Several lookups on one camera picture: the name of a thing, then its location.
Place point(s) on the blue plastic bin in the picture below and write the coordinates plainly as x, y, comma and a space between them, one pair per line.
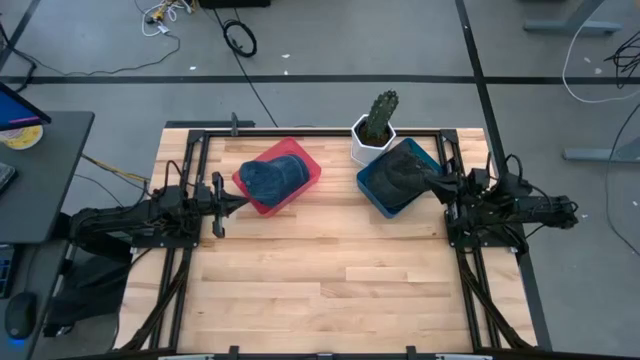
363, 182

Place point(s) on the black computer mouse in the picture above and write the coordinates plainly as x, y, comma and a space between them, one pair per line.
20, 315

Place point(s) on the white hexagonal plant pot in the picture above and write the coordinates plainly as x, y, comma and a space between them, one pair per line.
360, 150

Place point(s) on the red translucent plastic bin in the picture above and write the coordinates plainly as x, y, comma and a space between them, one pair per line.
285, 147

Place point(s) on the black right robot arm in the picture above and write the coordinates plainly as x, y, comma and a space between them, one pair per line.
540, 210

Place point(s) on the grey keyboard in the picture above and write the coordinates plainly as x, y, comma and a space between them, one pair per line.
5, 177

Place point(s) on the black aluminium rig frame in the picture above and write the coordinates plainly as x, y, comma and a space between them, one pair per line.
196, 136

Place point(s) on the grey table base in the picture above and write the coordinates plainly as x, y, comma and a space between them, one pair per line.
600, 154
570, 25

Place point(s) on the yellow round disc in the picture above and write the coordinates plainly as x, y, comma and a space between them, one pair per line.
22, 139

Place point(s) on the green cactus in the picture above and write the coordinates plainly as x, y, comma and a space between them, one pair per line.
381, 115

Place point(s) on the black bag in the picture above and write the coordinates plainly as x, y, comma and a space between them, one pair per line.
85, 295

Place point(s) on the black desk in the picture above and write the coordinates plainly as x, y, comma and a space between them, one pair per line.
40, 280
45, 175

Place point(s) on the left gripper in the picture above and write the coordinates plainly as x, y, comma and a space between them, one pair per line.
218, 200

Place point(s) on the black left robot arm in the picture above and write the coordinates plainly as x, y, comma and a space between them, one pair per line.
125, 220

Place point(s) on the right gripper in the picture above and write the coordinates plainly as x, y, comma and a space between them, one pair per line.
465, 192

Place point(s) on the black equipment case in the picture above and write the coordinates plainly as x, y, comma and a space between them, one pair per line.
235, 3

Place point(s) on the computer monitor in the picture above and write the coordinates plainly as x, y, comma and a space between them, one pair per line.
15, 112

